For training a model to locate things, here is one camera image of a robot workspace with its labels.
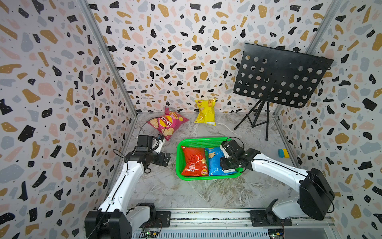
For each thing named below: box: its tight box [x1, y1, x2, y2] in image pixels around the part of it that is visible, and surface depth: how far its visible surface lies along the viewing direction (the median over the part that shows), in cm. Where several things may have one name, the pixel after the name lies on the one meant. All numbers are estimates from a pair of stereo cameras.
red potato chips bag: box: [181, 145, 209, 177], surface depth 87 cm
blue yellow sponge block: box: [278, 148, 290, 159], surface depth 100 cm
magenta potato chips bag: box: [146, 106, 190, 141], surface depth 106 cm
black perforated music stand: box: [233, 43, 335, 141], surface depth 76 cm
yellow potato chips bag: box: [193, 98, 217, 126], surface depth 116 cm
